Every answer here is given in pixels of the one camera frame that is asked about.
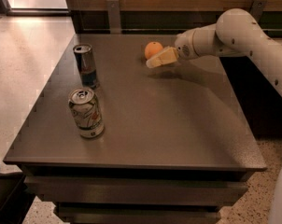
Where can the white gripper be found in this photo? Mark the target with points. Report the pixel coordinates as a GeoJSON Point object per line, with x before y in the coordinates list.
{"type": "Point", "coordinates": [184, 47]}

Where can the orange fruit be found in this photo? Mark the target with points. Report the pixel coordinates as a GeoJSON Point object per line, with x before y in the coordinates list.
{"type": "Point", "coordinates": [152, 48]}

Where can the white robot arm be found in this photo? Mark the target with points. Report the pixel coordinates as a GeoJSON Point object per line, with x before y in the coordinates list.
{"type": "Point", "coordinates": [236, 34]}

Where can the tall slim dark can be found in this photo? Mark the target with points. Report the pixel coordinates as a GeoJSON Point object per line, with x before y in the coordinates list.
{"type": "Point", "coordinates": [86, 65]}

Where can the grey table with drawers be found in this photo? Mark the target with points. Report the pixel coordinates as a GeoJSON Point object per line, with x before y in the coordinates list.
{"type": "Point", "coordinates": [175, 148]}

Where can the white soda can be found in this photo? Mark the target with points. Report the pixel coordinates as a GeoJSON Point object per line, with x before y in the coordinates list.
{"type": "Point", "coordinates": [85, 109]}

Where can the wooden wall bench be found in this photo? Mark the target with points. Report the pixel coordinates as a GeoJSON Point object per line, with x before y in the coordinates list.
{"type": "Point", "coordinates": [166, 16]}

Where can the left metal wall bracket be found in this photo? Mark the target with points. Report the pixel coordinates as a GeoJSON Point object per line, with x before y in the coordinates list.
{"type": "Point", "coordinates": [113, 12]}

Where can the metal wall bracket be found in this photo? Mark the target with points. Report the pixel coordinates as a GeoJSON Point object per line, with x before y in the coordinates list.
{"type": "Point", "coordinates": [257, 8]}
{"type": "Point", "coordinates": [113, 12]}

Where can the right metal wall bracket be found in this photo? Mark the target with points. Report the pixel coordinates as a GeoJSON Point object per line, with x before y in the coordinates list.
{"type": "Point", "coordinates": [257, 8]}

